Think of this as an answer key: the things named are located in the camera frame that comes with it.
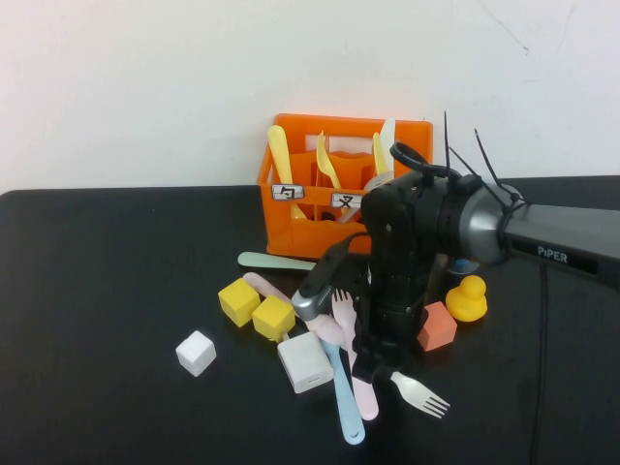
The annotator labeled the grey plastic fork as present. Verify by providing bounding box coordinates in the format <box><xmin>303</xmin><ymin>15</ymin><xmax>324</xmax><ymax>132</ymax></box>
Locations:
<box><xmin>338</xmin><ymin>172</ymin><xmax>394</xmax><ymax>225</ymax></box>

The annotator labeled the yellow plastic spoon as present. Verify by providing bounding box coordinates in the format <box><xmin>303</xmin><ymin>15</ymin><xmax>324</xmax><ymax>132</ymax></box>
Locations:
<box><xmin>266</xmin><ymin>124</ymin><xmax>309</xmax><ymax>221</ymax></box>

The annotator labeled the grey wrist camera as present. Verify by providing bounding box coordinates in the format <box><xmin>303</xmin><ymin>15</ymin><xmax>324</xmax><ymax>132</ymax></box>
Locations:
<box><xmin>291</xmin><ymin>239</ymin><xmax>351</xmax><ymax>323</ymax></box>

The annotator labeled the yellow plastic knife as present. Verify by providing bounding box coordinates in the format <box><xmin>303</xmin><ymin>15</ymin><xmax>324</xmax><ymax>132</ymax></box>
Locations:
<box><xmin>371</xmin><ymin>131</ymin><xmax>393</xmax><ymax>178</ymax></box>

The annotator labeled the white charger block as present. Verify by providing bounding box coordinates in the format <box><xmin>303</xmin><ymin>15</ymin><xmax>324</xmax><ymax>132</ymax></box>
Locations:
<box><xmin>276</xmin><ymin>330</ymin><xmax>334</xmax><ymax>395</ymax></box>

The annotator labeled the blue paper cone cup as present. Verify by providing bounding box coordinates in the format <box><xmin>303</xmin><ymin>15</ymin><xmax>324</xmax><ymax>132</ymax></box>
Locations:
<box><xmin>446</xmin><ymin>257</ymin><xmax>481</xmax><ymax>276</ymax></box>

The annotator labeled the light blue plastic fork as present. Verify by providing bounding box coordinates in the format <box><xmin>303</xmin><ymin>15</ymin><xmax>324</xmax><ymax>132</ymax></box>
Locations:
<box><xmin>319</xmin><ymin>338</ymin><xmax>366</xmax><ymax>447</ymax></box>

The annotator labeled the orange foam cube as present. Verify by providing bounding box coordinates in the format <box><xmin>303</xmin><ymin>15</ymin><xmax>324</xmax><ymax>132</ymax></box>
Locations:
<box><xmin>416</xmin><ymin>300</ymin><xmax>458</xmax><ymax>353</ymax></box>

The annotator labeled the black looped cable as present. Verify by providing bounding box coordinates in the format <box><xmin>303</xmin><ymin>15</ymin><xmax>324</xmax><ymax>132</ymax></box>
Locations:
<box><xmin>388</xmin><ymin>141</ymin><xmax>450</xmax><ymax>179</ymax></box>

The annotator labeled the black zip tie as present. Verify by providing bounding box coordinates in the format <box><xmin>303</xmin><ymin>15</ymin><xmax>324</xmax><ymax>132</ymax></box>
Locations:
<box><xmin>473</xmin><ymin>128</ymin><xmax>508</xmax><ymax>204</ymax></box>
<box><xmin>448</xmin><ymin>146</ymin><xmax>525</xmax><ymax>214</ymax></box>
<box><xmin>442</xmin><ymin>110</ymin><xmax>452</xmax><ymax>179</ymax></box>

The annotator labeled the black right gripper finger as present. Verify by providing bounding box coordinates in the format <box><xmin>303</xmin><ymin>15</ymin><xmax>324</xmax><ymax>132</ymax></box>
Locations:
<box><xmin>351</xmin><ymin>347</ymin><xmax>385</xmax><ymax>388</ymax></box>
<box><xmin>381</xmin><ymin>341</ymin><xmax>407</xmax><ymax>378</ymax></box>

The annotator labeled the yellow foam cube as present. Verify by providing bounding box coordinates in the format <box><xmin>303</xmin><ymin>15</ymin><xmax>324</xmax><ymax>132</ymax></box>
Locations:
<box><xmin>251</xmin><ymin>294</ymin><xmax>296</xmax><ymax>343</ymax></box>
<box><xmin>217</xmin><ymin>277</ymin><xmax>262</xmax><ymax>328</ymax></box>

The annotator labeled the pink plastic fork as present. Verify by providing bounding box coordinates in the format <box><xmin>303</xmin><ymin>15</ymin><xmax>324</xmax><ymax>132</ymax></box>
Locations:
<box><xmin>331</xmin><ymin>288</ymin><xmax>380</xmax><ymax>421</ymax></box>

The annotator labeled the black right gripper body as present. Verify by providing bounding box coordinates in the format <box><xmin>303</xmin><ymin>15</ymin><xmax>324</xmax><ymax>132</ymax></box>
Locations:
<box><xmin>363</xmin><ymin>241</ymin><xmax>433</xmax><ymax>357</ymax></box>

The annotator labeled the green plastic spoon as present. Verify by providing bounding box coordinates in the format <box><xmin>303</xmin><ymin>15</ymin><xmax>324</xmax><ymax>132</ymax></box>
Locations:
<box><xmin>236</xmin><ymin>251</ymin><xmax>317</xmax><ymax>272</ymax></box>

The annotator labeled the yellow rubber duck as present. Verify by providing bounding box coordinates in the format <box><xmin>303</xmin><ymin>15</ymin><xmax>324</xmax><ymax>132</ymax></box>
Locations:
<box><xmin>445</xmin><ymin>274</ymin><xmax>488</xmax><ymax>324</ymax></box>

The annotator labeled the orange plastic cutlery crate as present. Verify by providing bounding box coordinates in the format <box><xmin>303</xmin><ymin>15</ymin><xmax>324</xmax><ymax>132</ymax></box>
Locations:
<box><xmin>256</xmin><ymin>113</ymin><xmax>434</xmax><ymax>261</ymax></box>

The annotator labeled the white paper label with character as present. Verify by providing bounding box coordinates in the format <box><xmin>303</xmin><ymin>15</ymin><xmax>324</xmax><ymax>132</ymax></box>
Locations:
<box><xmin>330</xmin><ymin>192</ymin><xmax>365</xmax><ymax>210</ymax></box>
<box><xmin>270</xmin><ymin>183</ymin><xmax>305</xmax><ymax>202</ymax></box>

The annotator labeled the white foam cube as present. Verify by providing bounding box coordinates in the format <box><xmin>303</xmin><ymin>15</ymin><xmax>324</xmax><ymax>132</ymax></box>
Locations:
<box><xmin>174</xmin><ymin>329</ymin><xmax>217</xmax><ymax>379</ymax></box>

